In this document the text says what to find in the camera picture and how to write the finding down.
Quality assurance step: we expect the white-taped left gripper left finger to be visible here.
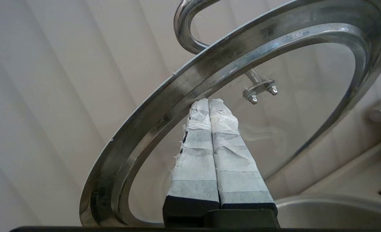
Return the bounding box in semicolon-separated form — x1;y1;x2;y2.
162;98;220;227

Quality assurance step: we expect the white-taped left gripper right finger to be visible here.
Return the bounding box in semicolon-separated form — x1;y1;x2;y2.
209;99;278;214

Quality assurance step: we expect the small white-rimmed glass lid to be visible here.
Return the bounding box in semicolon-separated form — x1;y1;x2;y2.
79;0;381;228

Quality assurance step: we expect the small white pot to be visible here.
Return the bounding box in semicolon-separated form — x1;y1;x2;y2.
274;193;381;230

